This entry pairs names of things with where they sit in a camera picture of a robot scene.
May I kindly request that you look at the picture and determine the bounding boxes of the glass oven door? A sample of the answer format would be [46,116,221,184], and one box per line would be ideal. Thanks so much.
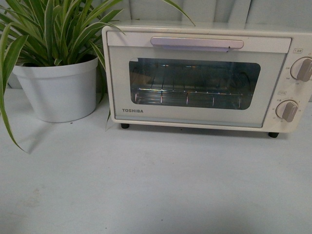
[107,32,292,128]

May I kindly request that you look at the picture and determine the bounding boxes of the lower timer knob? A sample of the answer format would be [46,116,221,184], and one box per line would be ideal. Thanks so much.
[275,100,298,122]

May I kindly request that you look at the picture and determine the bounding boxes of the wire oven rack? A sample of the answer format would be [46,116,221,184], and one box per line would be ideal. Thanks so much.
[130,63,243,110]

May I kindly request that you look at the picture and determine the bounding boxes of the green striped spider plant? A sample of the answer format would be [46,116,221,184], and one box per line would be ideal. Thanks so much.
[0,0,196,154]

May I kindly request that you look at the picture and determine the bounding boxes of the lilac oven door handle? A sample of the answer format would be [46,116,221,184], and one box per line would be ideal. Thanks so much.
[150,37,244,52]

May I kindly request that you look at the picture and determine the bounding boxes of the white plastic plant pot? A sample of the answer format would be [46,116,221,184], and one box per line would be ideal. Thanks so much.
[12,58,98,123]

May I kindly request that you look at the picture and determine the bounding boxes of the upper temperature knob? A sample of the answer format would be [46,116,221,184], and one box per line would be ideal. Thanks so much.
[291,57,312,82]

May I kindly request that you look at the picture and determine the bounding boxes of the white Toshiba toaster oven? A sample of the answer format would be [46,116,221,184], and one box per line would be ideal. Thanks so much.
[102,20,312,137]

